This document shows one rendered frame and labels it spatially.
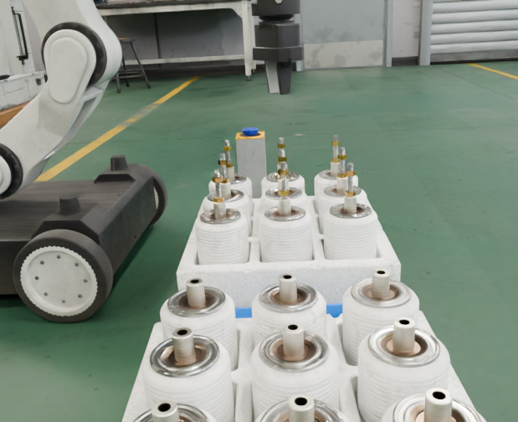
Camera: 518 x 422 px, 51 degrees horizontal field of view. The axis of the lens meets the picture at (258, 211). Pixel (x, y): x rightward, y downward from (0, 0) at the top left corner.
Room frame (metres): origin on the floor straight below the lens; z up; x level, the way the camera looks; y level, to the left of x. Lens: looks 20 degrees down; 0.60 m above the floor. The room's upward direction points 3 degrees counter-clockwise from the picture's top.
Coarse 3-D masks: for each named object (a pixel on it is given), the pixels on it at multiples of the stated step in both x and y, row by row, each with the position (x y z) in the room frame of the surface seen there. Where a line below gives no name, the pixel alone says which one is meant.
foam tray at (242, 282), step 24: (312, 216) 1.10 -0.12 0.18; (192, 240) 1.00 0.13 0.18; (312, 240) 0.97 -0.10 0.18; (384, 240) 0.95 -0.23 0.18; (192, 264) 0.89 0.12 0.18; (240, 264) 0.88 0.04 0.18; (264, 264) 0.88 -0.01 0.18; (288, 264) 0.87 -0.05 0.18; (312, 264) 0.86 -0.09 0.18; (336, 264) 0.86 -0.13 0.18; (360, 264) 0.85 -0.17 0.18; (384, 264) 0.85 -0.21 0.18; (240, 288) 0.86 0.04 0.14; (336, 288) 0.85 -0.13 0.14
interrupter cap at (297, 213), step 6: (270, 210) 0.95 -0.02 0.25; (276, 210) 0.95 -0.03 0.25; (294, 210) 0.94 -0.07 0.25; (300, 210) 0.94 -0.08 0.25; (264, 216) 0.92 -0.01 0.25; (270, 216) 0.92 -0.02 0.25; (276, 216) 0.92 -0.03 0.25; (282, 216) 0.92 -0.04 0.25; (288, 216) 0.92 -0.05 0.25; (294, 216) 0.91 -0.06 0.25; (300, 216) 0.91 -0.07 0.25
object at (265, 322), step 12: (324, 300) 0.62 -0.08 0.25; (252, 312) 0.61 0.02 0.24; (264, 312) 0.59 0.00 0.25; (276, 312) 0.59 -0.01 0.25; (300, 312) 0.58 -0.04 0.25; (312, 312) 0.59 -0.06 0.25; (324, 312) 0.60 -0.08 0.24; (264, 324) 0.59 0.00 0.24; (276, 324) 0.58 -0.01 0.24; (312, 324) 0.58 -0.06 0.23; (324, 324) 0.60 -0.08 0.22; (264, 336) 0.59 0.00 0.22; (324, 336) 0.60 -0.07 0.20
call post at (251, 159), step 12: (240, 144) 1.31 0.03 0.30; (252, 144) 1.31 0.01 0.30; (264, 144) 1.34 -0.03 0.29; (240, 156) 1.31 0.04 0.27; (252, 156) 1.31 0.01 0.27; (264, 156) 1.31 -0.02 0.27; (240, 168) 1.31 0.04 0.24; (252, 168) 1.31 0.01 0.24; (264, 168) 1.31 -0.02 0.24; (252, 180) 1.31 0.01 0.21; (252, 192) 1.31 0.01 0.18
